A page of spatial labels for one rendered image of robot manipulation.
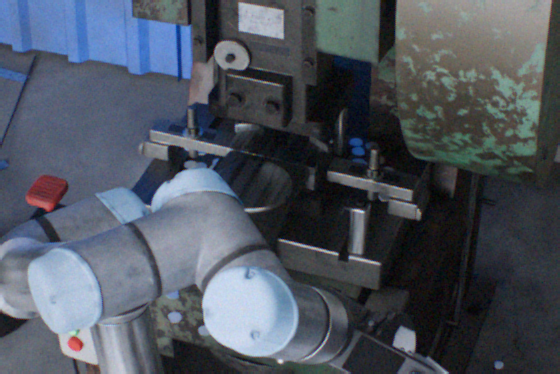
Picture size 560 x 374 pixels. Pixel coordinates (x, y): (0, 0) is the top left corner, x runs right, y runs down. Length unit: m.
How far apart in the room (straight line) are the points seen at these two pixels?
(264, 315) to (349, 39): 0.78
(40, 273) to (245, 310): 0.19
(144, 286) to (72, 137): 2.36
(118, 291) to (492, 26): 0.53
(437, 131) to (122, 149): 1.95
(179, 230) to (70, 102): 2.49
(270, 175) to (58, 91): 1.71
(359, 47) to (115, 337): 0.55
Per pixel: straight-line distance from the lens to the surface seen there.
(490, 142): 1.52
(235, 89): 1.93
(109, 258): 1.12
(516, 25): 1.38
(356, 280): 2.04
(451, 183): 2.31
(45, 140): 3.48
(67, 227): 1.50
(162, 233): 1.13
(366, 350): 1.24
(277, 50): 1.91
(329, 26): 1.79
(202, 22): 1.89
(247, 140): 2.11
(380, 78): 2.19
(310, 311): 1.14
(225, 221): 1.15
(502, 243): 3.13
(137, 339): 1.59
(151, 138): 2.20
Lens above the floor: 2.06
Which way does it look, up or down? 39 degrees down
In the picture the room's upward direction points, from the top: straight up
